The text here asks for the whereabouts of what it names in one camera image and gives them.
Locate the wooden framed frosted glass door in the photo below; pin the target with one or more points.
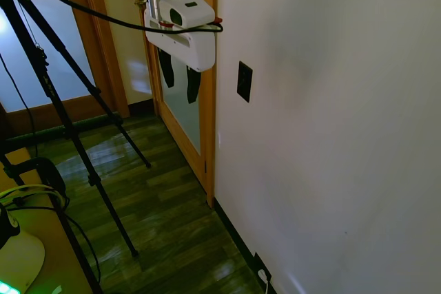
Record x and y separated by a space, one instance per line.
44 49

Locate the wooden glass panel door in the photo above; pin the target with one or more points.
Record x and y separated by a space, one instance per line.
182 108

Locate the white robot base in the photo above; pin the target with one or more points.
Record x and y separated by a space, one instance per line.
20 256

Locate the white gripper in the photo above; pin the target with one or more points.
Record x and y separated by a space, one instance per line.
186 41

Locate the black wall power outlet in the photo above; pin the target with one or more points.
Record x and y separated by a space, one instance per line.
262 268

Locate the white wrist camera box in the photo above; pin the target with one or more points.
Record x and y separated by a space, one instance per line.
187 11

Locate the black camera tripod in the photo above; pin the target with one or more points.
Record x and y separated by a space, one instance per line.
65 101

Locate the dark green draft stopper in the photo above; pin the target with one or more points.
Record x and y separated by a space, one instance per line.
65 128

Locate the black baseboard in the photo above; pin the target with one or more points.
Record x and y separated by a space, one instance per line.
241 239

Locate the black wall light switch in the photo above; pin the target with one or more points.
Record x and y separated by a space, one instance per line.
244 81

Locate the white power plug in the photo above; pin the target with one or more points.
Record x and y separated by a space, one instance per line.
263 276

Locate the black clamp on table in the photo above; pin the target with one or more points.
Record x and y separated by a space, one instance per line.
38 173

